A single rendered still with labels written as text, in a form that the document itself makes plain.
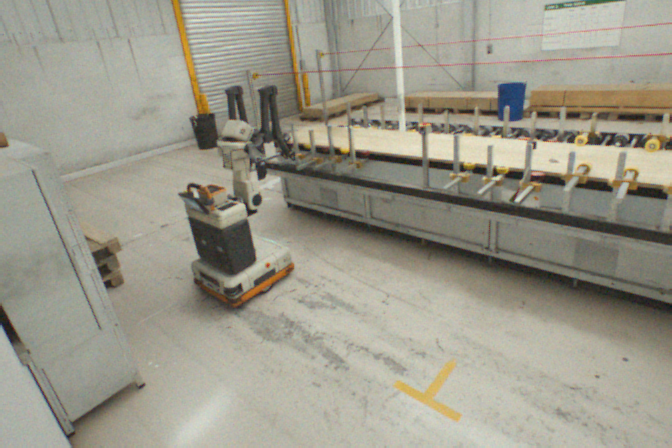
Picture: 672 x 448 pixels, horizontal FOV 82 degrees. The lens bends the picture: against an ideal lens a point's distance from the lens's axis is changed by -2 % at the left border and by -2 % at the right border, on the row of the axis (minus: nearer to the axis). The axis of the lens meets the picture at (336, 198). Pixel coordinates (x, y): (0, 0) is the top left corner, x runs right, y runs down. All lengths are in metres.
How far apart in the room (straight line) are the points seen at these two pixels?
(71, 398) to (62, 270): 1.43
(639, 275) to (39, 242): 3.25
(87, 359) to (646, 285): 3.50
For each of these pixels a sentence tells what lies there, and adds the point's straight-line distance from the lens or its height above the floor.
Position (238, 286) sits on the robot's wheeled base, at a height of 0.18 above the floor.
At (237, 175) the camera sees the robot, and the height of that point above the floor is 0.96.
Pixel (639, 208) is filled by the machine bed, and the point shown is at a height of 0.72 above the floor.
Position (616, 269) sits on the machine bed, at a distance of 3.30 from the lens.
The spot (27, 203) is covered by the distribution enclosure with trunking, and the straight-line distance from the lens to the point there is 1.43.
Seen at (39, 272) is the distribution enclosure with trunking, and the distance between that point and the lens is 1.49.
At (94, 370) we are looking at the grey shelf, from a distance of 2.79.
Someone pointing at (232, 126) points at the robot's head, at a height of 1.35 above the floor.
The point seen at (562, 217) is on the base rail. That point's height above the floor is 0.68.
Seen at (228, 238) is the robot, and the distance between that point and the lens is 3.04.
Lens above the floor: 1.89
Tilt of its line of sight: 22 degrees down
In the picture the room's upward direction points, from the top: 7 degrees counter-clockwise
